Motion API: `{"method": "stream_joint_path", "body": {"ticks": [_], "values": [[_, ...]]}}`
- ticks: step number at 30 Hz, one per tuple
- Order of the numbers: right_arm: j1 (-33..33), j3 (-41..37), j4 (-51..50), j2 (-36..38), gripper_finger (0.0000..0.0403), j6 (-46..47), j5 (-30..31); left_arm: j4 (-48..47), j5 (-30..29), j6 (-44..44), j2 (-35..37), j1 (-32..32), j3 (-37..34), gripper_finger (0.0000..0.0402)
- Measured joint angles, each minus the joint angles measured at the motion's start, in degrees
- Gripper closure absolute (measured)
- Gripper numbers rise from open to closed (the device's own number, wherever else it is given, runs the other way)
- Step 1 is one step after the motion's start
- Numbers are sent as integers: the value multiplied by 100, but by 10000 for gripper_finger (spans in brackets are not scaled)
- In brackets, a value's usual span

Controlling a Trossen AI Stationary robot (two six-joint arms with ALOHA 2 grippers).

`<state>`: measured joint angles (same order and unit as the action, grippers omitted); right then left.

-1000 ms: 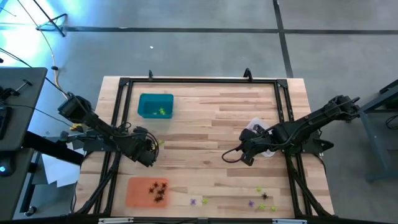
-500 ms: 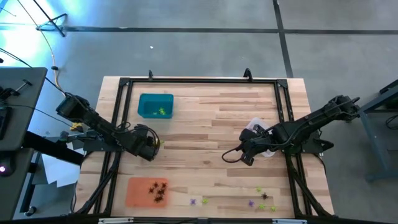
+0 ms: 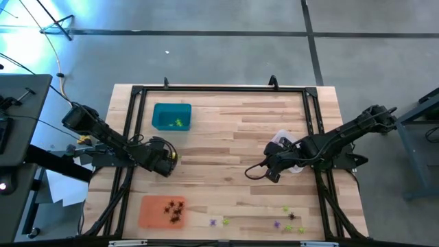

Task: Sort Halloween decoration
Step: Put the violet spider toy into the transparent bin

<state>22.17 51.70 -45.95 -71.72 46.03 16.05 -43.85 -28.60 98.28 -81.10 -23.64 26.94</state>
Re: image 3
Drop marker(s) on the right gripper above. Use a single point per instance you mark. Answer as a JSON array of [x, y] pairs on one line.
[[283, 156]]

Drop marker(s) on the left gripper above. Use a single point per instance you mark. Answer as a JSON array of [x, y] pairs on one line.
[[157, 158]]

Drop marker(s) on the clear plastic bin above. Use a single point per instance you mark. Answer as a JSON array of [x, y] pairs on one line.
[[289, 133]]

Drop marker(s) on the purple plastic spider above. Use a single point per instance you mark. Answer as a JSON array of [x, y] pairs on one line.
[[213, 222], [276, 224]]

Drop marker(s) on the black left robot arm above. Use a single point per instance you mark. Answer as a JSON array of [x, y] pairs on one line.
[[103, 131]]

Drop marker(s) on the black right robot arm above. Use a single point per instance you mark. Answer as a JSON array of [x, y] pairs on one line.
[[343, 132]]

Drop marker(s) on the teal plastic bin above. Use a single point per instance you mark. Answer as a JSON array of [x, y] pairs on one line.
[[164, 113]]

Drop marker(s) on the orange plastic bin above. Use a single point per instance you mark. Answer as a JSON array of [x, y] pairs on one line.
[[154, 216]]

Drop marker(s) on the white label strip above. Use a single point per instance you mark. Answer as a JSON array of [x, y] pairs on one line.
[[319, 244], [127, 243]]

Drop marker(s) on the white paper sheet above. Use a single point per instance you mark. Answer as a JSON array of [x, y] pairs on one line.
[[65, 188]]

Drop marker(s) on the black diagonal bar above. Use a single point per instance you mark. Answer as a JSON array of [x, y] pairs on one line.
[[58, 164]]

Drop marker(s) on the blue-grey metal table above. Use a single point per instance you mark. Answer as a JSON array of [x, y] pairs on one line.
[[411, 116]]

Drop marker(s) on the grey desk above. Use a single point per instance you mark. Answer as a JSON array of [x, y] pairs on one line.
[[31, 99]]

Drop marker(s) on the black caster wheel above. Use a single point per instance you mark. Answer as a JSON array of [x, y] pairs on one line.
[[33, 233]]

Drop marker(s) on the dark desk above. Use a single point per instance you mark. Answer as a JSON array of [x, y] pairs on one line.
[[17, 212]]

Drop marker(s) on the black computer mouse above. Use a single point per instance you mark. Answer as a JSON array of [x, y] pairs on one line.
[[6, 187]]

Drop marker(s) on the black desk clamp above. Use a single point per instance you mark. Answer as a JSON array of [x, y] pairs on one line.
[[8, 102]]

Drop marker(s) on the black stand base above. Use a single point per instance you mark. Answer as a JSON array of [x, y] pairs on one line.
[[57, 23]]

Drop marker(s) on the small black frame clamp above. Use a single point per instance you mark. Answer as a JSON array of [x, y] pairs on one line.
[[166, 82]]

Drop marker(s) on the large black frame clamp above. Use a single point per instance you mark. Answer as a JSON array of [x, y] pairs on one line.
[[273, 81]]

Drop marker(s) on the black aluminium table frame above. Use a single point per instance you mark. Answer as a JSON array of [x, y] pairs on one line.
[[223, 88]]

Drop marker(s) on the black camera silver rim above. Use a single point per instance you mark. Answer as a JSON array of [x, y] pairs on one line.
[[223, 243]]

